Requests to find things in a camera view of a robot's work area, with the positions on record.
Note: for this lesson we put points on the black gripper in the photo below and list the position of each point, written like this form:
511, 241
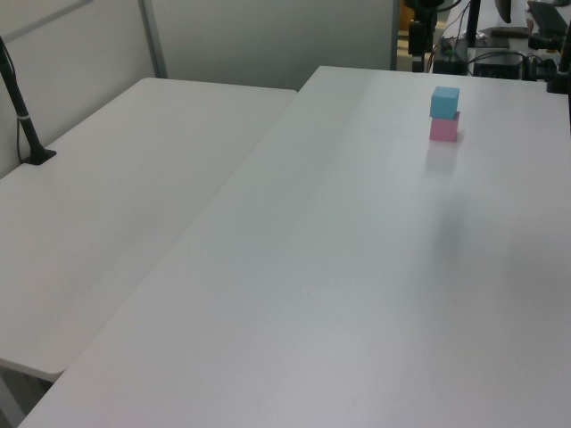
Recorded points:
429, 10

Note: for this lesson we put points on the blue cube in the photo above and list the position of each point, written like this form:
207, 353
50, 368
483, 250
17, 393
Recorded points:
444, 102

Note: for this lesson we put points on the pink cube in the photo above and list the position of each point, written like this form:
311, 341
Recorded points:
443, 130

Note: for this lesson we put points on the black box with green light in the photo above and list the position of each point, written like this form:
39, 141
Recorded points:
448, 58

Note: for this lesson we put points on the flat black electronics box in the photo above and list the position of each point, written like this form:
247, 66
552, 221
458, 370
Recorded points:
497, 66

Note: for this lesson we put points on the brown flat object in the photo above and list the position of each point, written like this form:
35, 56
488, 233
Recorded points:
508, 32

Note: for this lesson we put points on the white side table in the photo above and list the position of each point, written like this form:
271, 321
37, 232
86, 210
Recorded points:
134, 200

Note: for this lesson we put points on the small black camera device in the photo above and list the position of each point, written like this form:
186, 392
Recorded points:
540, 69

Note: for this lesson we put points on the black clamp mount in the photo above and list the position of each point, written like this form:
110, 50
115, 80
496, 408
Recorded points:
563, 67

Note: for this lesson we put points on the grey corner partition post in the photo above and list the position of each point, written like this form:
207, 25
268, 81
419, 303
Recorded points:
154, 40

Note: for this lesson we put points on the black camera pole with base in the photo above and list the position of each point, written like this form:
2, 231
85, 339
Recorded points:
22, 120

